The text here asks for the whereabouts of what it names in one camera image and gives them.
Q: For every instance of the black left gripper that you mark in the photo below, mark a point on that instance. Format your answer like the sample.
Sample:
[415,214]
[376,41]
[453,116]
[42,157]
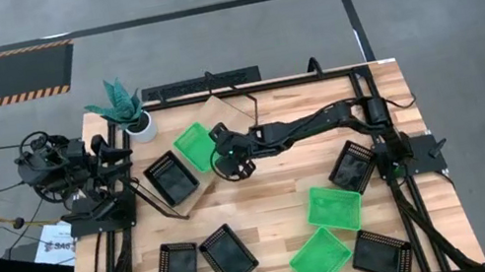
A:
[100,148]

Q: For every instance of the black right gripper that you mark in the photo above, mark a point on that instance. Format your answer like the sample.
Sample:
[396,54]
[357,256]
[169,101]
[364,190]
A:
[236,144]

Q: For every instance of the green plastic lattice basket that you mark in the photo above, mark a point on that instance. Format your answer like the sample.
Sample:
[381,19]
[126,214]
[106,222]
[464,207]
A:
[334,209]
[194,147]
[320,260]

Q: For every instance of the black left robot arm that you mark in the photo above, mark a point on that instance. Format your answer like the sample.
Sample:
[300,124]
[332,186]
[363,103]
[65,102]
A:
[47,165]

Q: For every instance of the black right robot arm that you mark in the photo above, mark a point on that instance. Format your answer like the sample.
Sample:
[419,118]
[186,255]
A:
[310,124]

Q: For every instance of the artificial green plant white pot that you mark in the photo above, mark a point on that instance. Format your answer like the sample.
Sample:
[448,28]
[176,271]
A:
[120,107]

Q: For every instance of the black perforated panel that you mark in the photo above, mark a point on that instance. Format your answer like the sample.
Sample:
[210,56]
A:
[174,89]

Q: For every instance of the white printed paper sheet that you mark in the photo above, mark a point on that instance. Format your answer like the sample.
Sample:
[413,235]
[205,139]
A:
[54,249]

